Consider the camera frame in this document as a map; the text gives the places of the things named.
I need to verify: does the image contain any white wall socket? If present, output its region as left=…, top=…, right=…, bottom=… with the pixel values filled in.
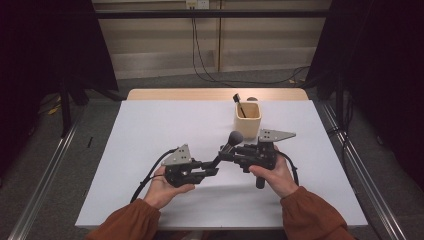
left=185, top=0, right=210, bottom=10

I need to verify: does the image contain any black horizontal frame bar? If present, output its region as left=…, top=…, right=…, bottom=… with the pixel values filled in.
left=94, top=9, right=331, bottom=19

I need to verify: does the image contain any black powder makeup brush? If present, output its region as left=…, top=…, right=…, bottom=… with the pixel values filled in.
left=211, top=130, right=245, bottom=168

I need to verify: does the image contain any aluminium floor rail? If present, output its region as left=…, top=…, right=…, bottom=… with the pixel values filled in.
left=8, top=106, right=86, bottom=240
left=319, top=101, right=408, bottom=240

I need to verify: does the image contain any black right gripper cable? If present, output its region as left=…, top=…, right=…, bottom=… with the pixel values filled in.
left=276, top=150, right=300, bottom=187

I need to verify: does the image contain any cream square ceramic cup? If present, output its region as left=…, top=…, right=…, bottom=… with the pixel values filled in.
left=233, top=101, right=263, bottom=140

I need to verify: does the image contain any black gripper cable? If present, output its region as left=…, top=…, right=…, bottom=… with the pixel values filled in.
left=276, top=150, right=300, bottom=187
left=129, top=148, right=179, bottom=204

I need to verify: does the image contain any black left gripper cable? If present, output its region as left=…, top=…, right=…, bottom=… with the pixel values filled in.
left=129, top=148, right=179, bottom=204

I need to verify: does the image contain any black metal stand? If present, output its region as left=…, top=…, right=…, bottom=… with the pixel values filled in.
left=334, top=73, right=346, bottom=131
left=59, top=79, right=73, bottom=138

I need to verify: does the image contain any thin black makeup brush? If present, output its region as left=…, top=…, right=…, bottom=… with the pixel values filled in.
left=232, top=93, right=248, bottom=119

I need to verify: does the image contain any black wall cable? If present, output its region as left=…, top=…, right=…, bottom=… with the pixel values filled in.
left=193, top=8, right=311, bottom=86
left=191, top=8, right=311, bottom=86

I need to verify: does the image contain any person's right hand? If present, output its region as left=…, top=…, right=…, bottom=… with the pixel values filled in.
left=248, top=146, right=300, bottom=199

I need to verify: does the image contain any black curtain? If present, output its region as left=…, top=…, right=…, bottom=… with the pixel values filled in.
left=304, top=0, right=424, bottom=191
left=0, top=0, right=119, bottom=178

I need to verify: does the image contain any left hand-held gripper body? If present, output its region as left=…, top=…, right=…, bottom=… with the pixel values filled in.
left=161, top=143, right=203, bottom=188

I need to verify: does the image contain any person's left hand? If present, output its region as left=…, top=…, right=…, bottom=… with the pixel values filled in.
left=143, top=165, right=196, bottom=210

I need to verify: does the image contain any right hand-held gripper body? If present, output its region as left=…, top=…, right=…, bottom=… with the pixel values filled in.
left=233, top=128, right=297, bottom=190

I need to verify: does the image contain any white table mat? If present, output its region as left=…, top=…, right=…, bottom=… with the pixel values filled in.
left=74, top=99, right=369, bottom=231

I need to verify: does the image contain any black floor cable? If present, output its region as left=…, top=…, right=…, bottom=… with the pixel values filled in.
left=328, top=126, right=351, bottom=156

